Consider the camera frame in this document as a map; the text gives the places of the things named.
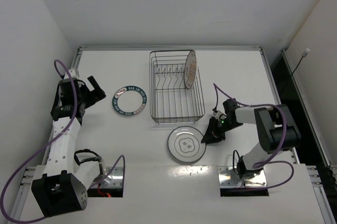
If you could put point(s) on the white plate with flower outline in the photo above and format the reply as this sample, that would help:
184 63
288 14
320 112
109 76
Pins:
185 145

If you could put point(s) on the grey wire dish rack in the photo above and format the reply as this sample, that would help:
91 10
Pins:
170 101

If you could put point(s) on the green rimmed white plate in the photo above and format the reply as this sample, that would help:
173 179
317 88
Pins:
129 100

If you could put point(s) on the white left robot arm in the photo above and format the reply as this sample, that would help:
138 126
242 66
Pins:
65 180

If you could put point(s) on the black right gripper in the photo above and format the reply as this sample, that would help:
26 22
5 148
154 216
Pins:
215 131

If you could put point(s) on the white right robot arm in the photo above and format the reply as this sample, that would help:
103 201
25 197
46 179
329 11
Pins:
276 132

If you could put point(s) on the orange sunburst pattern plate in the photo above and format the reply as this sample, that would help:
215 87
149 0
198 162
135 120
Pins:
190 69

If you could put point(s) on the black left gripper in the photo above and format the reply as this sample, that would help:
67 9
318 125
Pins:
92 94

